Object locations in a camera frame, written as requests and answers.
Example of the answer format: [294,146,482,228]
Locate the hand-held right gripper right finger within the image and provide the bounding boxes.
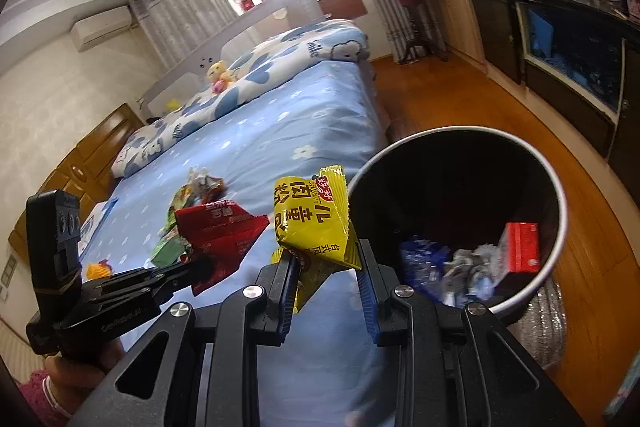
[356,239,586,427]

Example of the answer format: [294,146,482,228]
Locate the green and clear wrappers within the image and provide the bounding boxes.
[172,167,227,208]

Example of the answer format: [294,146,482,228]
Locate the yellow snack packet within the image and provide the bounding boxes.
[271,165,362,313]

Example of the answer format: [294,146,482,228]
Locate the person's left forearm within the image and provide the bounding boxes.
[17,369,68,427]

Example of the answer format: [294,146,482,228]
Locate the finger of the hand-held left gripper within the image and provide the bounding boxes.
[102,256,216,288]
[145,274,201,308]

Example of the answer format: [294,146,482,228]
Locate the green carton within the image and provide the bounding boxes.
[150,234,190,269]

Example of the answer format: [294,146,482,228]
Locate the black white trash bin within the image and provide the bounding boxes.
[347,124,568,368]

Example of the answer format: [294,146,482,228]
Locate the bed with blue flower sheet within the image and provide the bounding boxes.
[75,59,396,427]

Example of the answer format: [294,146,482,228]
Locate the blue folder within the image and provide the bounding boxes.
[527,9,553,58]

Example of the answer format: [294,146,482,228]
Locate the wooden headboard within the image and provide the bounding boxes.
[7,103,148,258]

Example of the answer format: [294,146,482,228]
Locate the black glossy cabinet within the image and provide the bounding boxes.
[465,0,640,162]

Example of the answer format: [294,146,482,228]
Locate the blue plastic wrapper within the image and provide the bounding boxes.
[400,237,451,303]

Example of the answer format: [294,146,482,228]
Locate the blue heart printed duvet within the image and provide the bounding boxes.
[111,19,370,178]

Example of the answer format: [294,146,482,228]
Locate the red wrapper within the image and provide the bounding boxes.
[174,199,268,298]

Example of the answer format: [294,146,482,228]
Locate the small orange item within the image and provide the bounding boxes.
[85,259,112,281]

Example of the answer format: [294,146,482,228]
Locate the grey bed guard rail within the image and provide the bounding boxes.
[137,0,326,118]

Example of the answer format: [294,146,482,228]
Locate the red white box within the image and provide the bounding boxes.
[502,222,541,275]

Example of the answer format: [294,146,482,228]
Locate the person's left hand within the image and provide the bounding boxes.
[46,341,127,419]

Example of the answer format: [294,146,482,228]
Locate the small yellow teddy bear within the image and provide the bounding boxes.
[206,61,237,94]

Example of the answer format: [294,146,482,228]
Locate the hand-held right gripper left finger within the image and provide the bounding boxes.
[65,252,302,427]

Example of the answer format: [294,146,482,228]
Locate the white air conditioner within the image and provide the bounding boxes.
[70,6,133,52]

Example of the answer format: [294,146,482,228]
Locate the white blue printed pillow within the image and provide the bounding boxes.
[77,198,120,253]

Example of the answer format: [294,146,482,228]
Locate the silver wrapper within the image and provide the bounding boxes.
[442,244,506,308]

